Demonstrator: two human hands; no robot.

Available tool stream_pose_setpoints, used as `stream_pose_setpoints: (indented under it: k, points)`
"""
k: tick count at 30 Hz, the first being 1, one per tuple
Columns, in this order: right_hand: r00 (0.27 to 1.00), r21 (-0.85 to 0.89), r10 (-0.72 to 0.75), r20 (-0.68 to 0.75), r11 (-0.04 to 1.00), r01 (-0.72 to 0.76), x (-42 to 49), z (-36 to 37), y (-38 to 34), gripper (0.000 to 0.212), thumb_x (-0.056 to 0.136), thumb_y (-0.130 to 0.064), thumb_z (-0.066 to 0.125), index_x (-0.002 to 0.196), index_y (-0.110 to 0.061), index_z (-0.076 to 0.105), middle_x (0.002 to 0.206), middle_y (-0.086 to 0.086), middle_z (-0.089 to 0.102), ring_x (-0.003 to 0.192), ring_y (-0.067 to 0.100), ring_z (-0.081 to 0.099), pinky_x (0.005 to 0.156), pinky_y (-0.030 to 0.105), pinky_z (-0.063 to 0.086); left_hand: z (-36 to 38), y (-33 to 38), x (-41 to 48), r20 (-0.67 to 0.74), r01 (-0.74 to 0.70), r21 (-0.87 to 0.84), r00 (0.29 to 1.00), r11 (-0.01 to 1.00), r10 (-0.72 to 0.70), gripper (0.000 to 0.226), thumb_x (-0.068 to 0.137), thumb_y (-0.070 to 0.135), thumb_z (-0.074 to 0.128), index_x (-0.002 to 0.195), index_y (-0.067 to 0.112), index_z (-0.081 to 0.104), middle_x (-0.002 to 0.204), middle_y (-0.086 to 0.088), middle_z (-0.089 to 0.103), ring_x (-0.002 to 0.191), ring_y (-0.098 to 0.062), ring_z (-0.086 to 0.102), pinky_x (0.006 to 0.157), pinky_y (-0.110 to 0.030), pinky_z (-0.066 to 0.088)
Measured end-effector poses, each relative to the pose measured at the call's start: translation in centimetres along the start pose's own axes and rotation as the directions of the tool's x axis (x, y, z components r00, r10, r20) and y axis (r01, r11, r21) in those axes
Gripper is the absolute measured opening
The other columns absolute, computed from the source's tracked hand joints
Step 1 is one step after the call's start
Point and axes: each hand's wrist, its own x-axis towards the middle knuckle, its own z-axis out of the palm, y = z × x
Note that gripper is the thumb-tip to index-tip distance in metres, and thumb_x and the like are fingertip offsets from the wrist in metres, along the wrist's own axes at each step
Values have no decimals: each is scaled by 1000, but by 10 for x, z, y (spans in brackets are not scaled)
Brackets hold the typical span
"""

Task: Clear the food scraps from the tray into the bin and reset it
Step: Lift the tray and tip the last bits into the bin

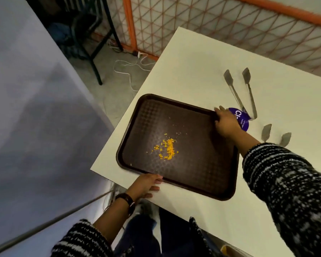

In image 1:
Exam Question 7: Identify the orange lattice screen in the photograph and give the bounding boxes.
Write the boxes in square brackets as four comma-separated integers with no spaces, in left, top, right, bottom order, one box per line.
[91,0,321,80]

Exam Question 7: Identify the person's left forearm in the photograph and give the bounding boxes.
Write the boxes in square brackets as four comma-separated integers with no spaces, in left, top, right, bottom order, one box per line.
[51,196,135,257]

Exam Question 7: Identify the person's right forearm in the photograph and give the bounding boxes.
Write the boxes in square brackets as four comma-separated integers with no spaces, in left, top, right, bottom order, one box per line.
[232,130,321,257]

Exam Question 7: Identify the person's left hand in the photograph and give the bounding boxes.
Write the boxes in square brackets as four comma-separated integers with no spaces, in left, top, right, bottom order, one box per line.
[126,173,164,202]

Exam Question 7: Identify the person's dark trousers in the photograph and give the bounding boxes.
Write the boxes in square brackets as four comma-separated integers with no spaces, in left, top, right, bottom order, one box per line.
[114,207,225,257]

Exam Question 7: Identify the white cable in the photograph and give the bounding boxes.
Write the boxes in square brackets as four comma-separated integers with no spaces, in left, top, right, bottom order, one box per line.
[107,40,157,92]

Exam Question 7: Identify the person's right hand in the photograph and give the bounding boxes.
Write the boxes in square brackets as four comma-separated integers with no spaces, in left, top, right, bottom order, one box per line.
[214,105,243,138]

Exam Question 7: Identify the grey metal pole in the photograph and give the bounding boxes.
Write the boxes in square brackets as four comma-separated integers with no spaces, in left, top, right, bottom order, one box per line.
[0,188,118,257]

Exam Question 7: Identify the brown plastic tray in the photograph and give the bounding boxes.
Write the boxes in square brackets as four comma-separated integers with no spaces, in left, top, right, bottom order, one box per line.
[116,94,240,201]

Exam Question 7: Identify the yellow food crumbs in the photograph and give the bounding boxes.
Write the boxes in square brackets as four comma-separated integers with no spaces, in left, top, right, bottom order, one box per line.
[151,133,180,161]

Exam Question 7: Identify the purple round packet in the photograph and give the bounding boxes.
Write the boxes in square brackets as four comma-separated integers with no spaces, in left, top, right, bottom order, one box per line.
[228,107,250,132]

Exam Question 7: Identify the silver metal tongs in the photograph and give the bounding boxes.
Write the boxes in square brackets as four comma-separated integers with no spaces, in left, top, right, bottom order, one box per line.
[223,67,258,121]
[261,124,292,147]

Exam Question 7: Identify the dark wristwatch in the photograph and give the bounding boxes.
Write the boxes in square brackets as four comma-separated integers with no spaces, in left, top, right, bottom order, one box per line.
[115,193,136,218]

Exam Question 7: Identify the black metal chair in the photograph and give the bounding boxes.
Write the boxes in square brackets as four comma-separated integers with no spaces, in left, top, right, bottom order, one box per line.
[44,0,123,86]

